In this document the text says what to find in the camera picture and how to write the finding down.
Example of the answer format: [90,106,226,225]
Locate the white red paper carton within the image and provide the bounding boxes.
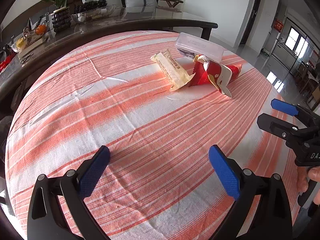
[189,55,233,98]

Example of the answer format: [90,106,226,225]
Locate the beige paper wrapper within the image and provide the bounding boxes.
[150,49,195,91]

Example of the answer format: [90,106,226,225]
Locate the red long snack wrapper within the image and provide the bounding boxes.
[189,55,242,89]

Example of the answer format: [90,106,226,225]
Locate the person right hand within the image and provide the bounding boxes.
[297,166,320,192]

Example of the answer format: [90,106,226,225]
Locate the orange striped tablecloth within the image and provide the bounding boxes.
[5,31,299,239]

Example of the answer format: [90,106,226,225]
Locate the white plastic box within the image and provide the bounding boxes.
[175,33,225,63]

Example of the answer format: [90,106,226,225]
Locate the dark wooden coffee table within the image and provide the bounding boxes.
[1,7,218,101]

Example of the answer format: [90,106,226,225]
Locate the orange fruit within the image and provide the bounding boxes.
[35,24,47,36]

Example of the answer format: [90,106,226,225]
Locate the green potted plant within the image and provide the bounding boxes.
[42,0,71,34]

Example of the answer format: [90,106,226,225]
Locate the glass fruit bowl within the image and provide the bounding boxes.
[71,5,116,24]

